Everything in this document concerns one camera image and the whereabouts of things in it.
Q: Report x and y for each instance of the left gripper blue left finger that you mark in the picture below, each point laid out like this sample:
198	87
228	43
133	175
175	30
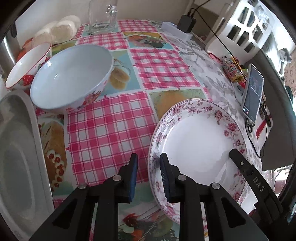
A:
133	166

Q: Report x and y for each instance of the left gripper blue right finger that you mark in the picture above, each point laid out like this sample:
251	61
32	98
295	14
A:
167	176

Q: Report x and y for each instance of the floral round plate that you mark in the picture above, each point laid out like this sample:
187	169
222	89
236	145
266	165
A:
197	136

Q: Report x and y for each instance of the white square plate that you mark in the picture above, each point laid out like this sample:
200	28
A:
26	197

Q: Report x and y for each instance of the light blue bowl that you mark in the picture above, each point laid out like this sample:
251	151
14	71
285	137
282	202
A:
72	79

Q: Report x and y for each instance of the strawberry bowl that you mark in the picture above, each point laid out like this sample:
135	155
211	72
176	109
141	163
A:
23	73

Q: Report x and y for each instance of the smartphone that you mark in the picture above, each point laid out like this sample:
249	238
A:
252	94

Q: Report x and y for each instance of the colourful candy tube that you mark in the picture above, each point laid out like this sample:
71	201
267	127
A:
232	71

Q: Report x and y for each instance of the white power strip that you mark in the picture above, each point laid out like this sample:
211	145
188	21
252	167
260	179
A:
172	30

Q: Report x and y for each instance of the black charger adapter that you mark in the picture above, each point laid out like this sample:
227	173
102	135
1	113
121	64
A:
186	23

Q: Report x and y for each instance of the white buns bag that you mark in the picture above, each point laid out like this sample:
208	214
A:
57	32

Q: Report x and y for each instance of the glass mug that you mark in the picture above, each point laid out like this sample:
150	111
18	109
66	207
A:
102	16

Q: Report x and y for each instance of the white lattice shelf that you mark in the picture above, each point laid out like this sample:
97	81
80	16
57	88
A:
241	29

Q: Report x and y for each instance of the orange snack packet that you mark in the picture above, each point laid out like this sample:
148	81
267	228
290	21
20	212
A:
25	48

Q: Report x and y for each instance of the steel thermos jug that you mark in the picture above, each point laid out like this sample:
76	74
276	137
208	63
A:
10	49

